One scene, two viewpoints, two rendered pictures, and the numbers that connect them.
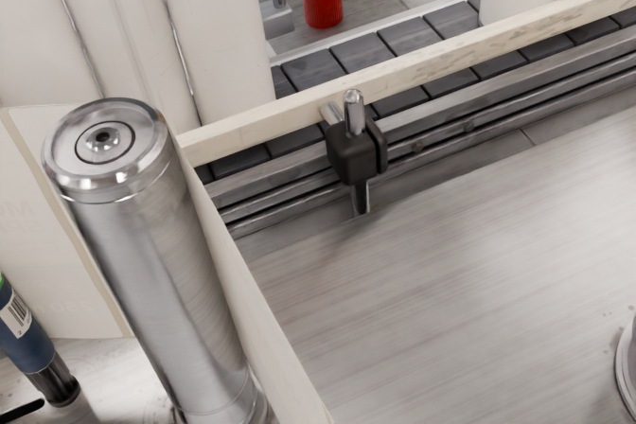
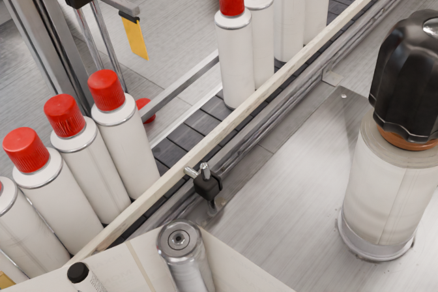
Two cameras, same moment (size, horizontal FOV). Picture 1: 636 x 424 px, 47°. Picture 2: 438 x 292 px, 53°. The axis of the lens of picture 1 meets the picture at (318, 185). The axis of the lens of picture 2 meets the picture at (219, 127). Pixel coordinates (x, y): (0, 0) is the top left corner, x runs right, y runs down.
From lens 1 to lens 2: 20 cm
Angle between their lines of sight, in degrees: 17
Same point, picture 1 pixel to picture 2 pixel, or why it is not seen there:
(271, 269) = not seen: hidden behind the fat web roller
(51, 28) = (73, 186)
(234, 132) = (152, 196)
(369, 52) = (185, 133)
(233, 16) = (143, 149)
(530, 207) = (283, 182)
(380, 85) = (203, 151)
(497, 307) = (289, 229)
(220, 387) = not seen: outside the picture
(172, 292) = (204, 280)
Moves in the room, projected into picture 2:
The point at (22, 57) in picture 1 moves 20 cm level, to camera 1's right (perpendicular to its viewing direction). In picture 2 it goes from (65, 203) to (223, 123)
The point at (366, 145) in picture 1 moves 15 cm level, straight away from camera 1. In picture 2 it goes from (214, 182) to (173, 109)
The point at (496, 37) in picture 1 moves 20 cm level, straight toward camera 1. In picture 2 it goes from (240, 114) to (282, 231)
